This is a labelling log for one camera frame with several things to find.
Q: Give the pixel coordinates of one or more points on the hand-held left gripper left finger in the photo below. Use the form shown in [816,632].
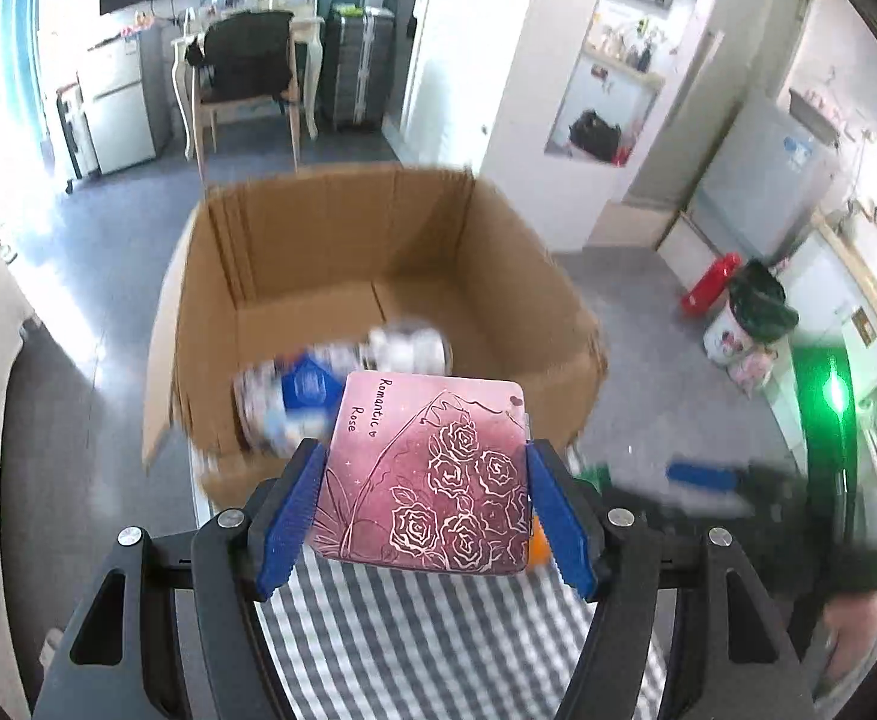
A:
[288,525]

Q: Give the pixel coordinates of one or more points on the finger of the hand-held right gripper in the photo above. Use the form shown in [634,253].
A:
[701,476]
[671,504]

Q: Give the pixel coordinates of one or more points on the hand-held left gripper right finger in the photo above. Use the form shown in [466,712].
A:
[566,532]

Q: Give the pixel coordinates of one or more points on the blue tissue pack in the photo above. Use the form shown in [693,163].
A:
[303,390]

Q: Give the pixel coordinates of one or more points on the pink rose tin box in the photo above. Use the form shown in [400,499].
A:
[423,465]

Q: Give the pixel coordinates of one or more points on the grey patterned wipes packet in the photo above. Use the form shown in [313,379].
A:
[408,349]

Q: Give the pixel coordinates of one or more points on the brown cardboard box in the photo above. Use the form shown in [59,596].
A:
[295,255]

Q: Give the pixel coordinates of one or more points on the person's right forearm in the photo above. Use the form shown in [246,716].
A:
[855,630]

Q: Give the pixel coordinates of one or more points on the orange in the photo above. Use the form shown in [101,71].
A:
[539,544]

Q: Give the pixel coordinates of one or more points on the green snack packet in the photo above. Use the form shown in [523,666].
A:
[596,476]

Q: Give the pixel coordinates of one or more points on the pink plastic bag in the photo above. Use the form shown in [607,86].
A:
[752,373]

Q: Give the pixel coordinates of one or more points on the white cartoon trash bin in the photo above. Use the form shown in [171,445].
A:
[727,337]

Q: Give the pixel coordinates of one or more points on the checkered tablecloth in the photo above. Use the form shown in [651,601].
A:
[423,645]

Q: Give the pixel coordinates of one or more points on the red bottle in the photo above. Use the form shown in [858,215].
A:
[710,285]

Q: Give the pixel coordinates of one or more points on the silver fridge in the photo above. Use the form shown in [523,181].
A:
[761,180]

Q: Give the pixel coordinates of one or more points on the wooden chair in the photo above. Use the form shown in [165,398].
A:
[247,112]

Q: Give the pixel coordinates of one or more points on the silver suitcase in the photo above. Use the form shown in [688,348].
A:
[76,135]

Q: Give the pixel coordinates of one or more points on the white small fridge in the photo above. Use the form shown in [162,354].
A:
[119,105]

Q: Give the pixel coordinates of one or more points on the dark ribbed suitcase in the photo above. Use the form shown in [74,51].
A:
[359,67]

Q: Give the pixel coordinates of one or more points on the black backpack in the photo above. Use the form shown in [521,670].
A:
[247,52]

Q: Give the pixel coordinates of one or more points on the white wardrobe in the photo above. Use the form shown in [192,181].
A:
[483,52]

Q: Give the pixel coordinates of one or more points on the white desk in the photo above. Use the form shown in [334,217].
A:
[311,30]

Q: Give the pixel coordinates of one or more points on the blue curtain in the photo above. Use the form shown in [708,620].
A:
[3,82]

